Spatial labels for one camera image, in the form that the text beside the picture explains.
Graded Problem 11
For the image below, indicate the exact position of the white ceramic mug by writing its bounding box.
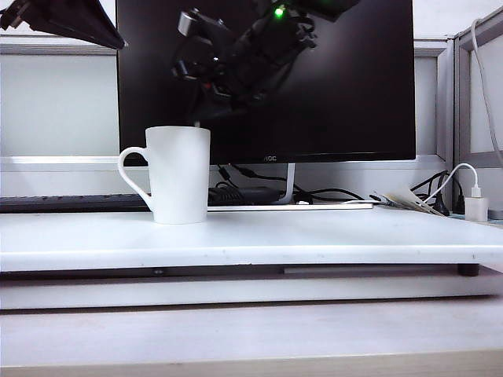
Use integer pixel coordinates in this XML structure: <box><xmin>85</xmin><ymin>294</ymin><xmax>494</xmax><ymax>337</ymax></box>
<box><xmin>118</xmin><ymin>125</ymin><xmax>211</xmax><ymax>225</ymax></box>

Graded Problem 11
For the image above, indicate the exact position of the grey hanging cable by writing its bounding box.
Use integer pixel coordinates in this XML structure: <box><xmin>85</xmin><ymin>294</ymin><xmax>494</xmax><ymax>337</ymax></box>
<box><xmin>470</xmin><ymin>18</ymin><xmax>503</xmax><ymax>166</ymax></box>

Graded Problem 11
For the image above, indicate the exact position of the white raised board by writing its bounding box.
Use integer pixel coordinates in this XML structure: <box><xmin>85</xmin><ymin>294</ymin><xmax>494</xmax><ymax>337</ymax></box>
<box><xmin>0</xmin><ymin>206</ymin><xmax>503</xmax><ymax>275</ymax></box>

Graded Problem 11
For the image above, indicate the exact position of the black wrist camera silver lens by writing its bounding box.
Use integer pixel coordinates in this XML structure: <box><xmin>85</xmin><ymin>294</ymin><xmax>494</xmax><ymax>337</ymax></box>
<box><xmin>171</xmin><ymin>7</ymin><xmax>226</xmax><ymax>82</ymax></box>

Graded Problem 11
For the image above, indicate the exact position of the silver monitor stand neck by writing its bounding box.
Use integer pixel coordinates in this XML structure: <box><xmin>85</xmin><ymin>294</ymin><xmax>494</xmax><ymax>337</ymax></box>
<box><xmin>280</xmin><ymin>163</ymin><xmax>296</xmax><ymax>205</ymax></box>

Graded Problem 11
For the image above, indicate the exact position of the black cable with plug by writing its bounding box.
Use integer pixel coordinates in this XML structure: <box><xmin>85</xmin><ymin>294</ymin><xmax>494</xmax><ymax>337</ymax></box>
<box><xmin>409</xmin><ymin>170</ymin><xmax>452</xmax><ymax>218</ymax></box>

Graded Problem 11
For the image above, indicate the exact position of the black monitor cable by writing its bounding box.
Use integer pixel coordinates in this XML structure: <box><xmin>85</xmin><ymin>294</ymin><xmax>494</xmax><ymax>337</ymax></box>
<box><xmin>217</xmin><ymin>164</ymin><xmax>369</xmax><ymax>206</ymax></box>

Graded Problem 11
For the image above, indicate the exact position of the black keyboard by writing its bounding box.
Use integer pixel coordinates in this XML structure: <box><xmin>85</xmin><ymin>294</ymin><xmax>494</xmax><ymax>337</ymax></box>
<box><xmin>0</xmin><ymin>193</ymin><xmax>154</xmax><ymax>214</ymax></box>

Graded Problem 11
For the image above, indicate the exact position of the white USB cable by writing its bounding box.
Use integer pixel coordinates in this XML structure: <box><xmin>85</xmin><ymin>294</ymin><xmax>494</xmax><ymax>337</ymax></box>
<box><xmin>422</xmin><ymin>163</ymin><xmax>479</xmax><ymax>206</ymax></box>

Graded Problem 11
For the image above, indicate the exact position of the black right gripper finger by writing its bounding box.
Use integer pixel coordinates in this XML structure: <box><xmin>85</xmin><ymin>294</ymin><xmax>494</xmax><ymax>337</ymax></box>
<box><xmin>202</xmin><ymin>100</ymin><xmax>248</xmax><ymax>121</ymax></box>
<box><xmin>191</xmin><ymin>84</ymin><xmax>221</xmax><ymax>123</ymax></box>

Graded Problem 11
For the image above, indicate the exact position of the black computer monitor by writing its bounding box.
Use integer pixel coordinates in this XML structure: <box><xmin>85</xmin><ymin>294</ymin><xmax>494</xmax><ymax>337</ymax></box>
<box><xmin>115</xmin><ymin>0</ymin><xmax>417</xmax><ymax>167</ymax></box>

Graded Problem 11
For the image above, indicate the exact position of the white USB charger plug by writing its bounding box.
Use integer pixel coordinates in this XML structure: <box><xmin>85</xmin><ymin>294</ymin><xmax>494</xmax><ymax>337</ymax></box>
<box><xmin>464</xmin><ymin>186</ymin><xmax>489</xmax><ymax>225</ymax></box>

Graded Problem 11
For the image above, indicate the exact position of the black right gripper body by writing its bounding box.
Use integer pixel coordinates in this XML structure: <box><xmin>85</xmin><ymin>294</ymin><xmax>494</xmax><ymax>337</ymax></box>
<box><xmin>214</xmin><ymin>5</ymin><xmax>318</xmax><ymax>105</ymax></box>

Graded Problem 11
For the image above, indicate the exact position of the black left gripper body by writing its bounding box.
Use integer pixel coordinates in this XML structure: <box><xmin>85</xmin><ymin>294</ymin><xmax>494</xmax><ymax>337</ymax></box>
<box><xmin>0</xmin><ymin>0</ymin><xmax>28</xmax><ymax>31</ymax></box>

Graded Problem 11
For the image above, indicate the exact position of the black power adapter brick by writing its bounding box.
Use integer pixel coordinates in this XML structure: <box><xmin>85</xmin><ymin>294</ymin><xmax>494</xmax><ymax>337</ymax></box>
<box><xmin>207</xmin><ymin>185</ymin><xmax>282</xmax><ymax>206</ymax></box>

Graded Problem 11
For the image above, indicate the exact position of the grey aluminium partition frame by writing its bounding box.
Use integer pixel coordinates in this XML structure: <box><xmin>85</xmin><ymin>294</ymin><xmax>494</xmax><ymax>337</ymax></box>
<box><xmin>435</xmin><ymin>6</ymin><xmax>503</xmax><ymax>174</ymax></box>

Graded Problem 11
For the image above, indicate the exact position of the folded paper booklet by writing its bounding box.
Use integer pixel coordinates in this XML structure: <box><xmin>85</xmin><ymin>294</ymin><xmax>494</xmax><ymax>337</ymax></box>
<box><xmin>369</xmin><ymin>185</ymin><xmax>443</xmax><ymax>216</ymax></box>

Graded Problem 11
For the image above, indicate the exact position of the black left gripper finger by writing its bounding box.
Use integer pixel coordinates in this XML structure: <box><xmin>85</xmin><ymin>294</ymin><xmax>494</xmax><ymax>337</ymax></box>
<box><xmin>27</xmin><ymin>0</ymin><xmax>127</xmax><ymax>50</ymax></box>

